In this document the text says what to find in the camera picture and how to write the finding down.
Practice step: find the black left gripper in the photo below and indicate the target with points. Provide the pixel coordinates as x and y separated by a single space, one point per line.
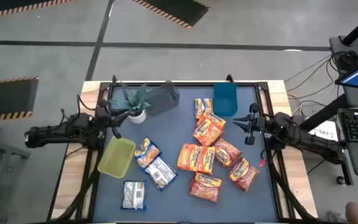
104 116

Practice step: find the white silver noodle packet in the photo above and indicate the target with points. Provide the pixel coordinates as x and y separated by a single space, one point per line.
161 173

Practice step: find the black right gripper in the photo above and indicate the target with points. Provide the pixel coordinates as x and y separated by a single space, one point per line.
255 124

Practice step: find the black caster wheel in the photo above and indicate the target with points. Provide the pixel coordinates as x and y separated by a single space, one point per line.
340 180

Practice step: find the green plant in white pot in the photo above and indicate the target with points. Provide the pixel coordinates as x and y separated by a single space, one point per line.
132 104

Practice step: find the orange Maruchan noodle pack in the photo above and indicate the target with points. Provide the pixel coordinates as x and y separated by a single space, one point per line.
207 133
206 160
186 157
216 118

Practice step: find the black metal rig frame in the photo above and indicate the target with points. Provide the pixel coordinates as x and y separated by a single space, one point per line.
191 84

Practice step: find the teal plastic bin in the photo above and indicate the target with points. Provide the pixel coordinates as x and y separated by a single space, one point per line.
225 99

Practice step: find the black diagonal cart strut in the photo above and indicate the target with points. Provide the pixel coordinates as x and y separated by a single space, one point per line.
336 104

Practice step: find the red Maruchan roast beef pack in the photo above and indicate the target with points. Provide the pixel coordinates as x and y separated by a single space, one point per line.
205 187

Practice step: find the blue-gray table mat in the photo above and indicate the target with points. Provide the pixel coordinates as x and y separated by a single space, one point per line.
166 193

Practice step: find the yellow-green plastic bin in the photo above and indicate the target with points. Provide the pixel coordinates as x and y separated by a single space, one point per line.
117 157

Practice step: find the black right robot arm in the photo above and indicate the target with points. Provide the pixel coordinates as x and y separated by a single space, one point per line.
306 140

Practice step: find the red-orange Maruchan noodle pack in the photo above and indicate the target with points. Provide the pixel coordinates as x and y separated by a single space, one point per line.
243 174
227 152

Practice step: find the dark gray plastic bin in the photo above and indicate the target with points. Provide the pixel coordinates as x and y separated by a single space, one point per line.
163 99

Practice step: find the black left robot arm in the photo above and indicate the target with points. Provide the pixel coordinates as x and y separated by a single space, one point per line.
54 132

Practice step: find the white paper label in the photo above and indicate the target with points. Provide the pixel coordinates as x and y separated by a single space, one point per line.
323 132

